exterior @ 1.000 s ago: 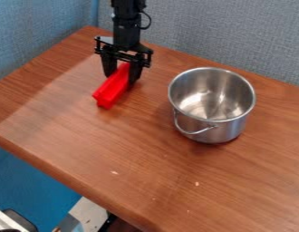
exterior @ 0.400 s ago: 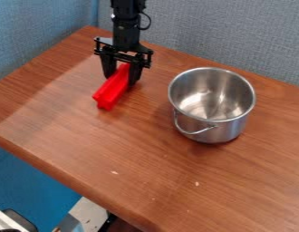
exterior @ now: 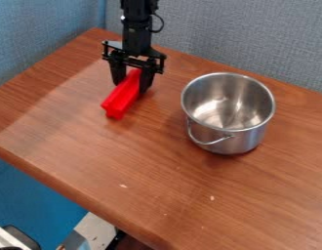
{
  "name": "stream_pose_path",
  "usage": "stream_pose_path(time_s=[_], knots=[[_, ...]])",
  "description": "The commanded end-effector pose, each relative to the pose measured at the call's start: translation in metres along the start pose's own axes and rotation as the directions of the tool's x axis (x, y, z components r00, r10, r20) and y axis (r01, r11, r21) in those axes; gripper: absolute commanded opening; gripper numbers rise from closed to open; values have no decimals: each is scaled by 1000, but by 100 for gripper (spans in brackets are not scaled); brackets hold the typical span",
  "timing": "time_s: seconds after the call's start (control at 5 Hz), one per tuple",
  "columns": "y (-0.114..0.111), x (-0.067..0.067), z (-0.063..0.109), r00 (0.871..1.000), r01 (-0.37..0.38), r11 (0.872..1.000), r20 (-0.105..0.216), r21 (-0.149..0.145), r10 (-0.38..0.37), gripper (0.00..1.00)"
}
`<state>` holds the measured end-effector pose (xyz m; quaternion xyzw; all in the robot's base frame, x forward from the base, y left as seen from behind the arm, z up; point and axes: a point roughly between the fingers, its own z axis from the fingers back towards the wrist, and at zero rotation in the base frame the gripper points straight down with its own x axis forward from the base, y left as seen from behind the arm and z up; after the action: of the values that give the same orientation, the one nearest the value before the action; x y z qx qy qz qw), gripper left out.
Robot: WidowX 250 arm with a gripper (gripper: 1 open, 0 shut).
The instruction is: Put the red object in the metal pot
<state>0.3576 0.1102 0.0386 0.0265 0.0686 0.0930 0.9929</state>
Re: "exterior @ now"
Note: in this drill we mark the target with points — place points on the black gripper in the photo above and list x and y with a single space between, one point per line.
135 52

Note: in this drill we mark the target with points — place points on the red plastic block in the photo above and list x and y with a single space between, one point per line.
123 96

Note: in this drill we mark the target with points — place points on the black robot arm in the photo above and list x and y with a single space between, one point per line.
137 10

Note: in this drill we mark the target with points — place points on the stainless steel pot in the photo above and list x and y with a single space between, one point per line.
228 108

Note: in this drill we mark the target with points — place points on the white grey object under table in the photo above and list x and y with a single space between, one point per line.
91 235

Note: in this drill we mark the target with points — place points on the black white object bottom left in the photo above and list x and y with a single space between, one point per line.
13 239

